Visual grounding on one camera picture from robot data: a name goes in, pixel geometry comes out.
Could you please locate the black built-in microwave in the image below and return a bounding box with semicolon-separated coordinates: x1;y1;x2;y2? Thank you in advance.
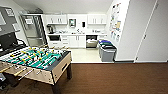
49;34;62;42

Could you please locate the white room door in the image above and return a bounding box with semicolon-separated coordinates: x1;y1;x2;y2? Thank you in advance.
134;0;168;63

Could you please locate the white fridge notice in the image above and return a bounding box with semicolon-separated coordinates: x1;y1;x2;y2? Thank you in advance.
25;18;34;25

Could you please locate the grey trash bin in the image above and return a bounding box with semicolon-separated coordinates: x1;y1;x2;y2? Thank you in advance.
99;47;118;63

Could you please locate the black chair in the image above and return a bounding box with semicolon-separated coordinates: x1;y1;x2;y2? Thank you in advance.
0;31;28;56

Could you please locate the white wall cabinet door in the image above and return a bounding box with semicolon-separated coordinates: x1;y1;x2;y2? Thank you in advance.
93;14;101;25
45;15;54;25
87;14;95;25
59;14;68;25
99;14;107;25
52;15;60;25

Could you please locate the stainless steel refrigerator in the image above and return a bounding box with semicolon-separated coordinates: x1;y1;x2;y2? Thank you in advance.
19;13;48;48

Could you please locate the steel paper towel dispenser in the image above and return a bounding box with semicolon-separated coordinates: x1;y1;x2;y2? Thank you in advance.
69;18;77;28

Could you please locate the green foosball table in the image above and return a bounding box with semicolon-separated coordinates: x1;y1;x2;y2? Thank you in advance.
0;45;73;94

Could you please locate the green lidded waste bin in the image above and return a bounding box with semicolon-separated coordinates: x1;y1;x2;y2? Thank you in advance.
99;43;116;50

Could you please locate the white base cabinet door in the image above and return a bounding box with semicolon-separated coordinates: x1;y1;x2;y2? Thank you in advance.
77;34;87;48
69;34;79;48

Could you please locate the grey wall board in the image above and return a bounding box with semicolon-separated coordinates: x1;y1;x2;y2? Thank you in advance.
0;6;21;34

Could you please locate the colourful wall poster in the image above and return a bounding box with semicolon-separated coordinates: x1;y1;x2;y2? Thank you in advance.
109;3;122;33

